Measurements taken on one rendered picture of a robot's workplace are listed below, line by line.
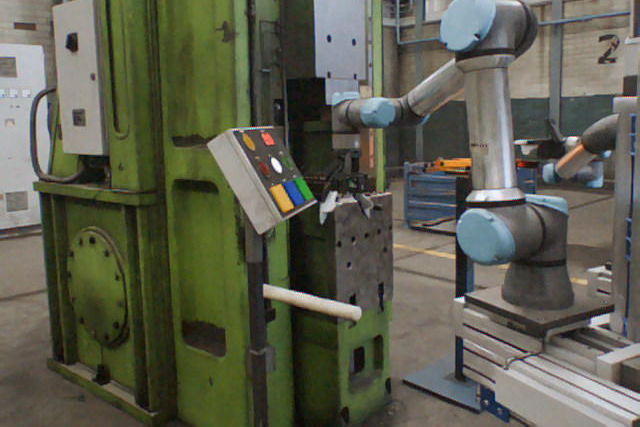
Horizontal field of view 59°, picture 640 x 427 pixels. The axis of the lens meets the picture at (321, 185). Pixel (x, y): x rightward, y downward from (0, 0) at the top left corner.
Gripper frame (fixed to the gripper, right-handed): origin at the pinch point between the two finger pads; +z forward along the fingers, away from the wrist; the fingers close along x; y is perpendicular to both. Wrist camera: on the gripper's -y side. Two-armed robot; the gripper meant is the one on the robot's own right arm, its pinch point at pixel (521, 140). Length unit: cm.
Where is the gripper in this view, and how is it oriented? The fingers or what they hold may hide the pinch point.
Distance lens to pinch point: 254.2
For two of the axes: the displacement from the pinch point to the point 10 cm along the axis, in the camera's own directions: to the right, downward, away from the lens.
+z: -6.7, -0.7, 7.4
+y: 0.2, 9.9, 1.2
